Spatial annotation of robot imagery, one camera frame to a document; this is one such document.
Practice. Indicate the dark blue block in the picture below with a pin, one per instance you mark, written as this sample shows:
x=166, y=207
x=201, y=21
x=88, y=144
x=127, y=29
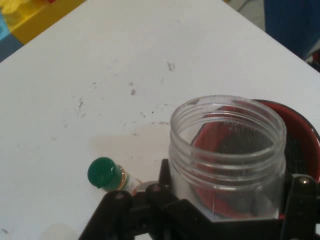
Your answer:
x=292, y=25

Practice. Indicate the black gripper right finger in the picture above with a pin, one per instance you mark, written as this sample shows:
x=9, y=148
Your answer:
x=302, y=212

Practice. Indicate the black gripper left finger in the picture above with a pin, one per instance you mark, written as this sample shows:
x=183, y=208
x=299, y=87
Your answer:
x=175, y=217

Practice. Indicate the black seeds heap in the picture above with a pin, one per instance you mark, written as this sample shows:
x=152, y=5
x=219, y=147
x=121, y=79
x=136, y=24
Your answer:
x=296, y=155

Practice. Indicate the tall clear plastic jar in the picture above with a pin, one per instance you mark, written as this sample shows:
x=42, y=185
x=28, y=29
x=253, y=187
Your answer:
x=182, y=150

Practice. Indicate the red bowl with black rim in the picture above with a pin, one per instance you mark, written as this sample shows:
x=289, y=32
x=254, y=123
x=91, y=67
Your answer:
x=300, y=122

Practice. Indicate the green capped spice bottle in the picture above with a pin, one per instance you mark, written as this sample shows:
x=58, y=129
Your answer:
x=102, y=172

